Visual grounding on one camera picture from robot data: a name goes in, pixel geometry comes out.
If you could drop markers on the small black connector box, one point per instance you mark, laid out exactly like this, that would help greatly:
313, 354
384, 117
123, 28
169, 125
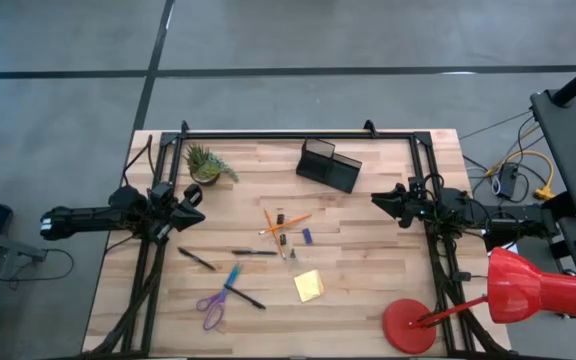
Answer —
461, 276

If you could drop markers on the black metal table frame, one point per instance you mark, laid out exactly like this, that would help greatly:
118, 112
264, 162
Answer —
293, 135

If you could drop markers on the dark grey side desk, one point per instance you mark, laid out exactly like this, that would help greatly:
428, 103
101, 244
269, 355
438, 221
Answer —
568, 150

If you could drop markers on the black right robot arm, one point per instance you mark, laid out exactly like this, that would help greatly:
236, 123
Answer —
513, 220

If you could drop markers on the black pen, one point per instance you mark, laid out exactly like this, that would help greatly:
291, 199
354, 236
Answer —
253, 252
195, 259
245, 297

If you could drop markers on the purple and blue scissors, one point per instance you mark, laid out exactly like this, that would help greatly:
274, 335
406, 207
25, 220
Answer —
233, 276

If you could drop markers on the small black binder clip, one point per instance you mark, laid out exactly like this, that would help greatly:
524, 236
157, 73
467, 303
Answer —
292, 255

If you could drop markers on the white printed paper sheet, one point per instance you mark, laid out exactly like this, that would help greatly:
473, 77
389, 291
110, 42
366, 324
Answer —
512, 248

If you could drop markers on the orange pencil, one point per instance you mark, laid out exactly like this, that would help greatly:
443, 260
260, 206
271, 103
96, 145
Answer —
295, 220
279, 245

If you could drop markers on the yellow sticky note pad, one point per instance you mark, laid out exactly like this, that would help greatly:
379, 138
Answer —
309, 286

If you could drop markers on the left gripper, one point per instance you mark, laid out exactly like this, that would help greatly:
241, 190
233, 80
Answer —
162, 200

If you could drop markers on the black mesh desk organizer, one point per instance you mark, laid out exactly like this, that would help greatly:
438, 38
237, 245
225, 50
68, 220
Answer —
333, 172

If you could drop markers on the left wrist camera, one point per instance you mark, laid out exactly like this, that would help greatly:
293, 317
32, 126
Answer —
193, 195

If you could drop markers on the red desk lamp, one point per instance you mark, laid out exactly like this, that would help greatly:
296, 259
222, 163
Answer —
518, 287

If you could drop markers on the black power adapter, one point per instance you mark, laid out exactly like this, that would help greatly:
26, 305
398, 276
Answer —
508, 181

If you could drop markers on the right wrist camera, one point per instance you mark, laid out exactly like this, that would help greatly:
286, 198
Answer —
416, 188

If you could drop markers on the small blue eraser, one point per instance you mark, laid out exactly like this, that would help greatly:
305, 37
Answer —
307, 236

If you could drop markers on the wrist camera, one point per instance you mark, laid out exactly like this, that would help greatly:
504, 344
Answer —
193, 195
416, 188

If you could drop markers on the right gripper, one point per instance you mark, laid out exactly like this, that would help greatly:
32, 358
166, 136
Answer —
418, 212

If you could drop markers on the succulent plant in black pot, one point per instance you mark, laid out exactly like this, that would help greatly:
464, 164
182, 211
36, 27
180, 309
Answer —
207, 167

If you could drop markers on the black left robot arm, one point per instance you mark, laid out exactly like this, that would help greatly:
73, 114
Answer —
83, 218

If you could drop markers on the black desk support beam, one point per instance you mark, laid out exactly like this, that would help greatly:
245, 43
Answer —
565, 207

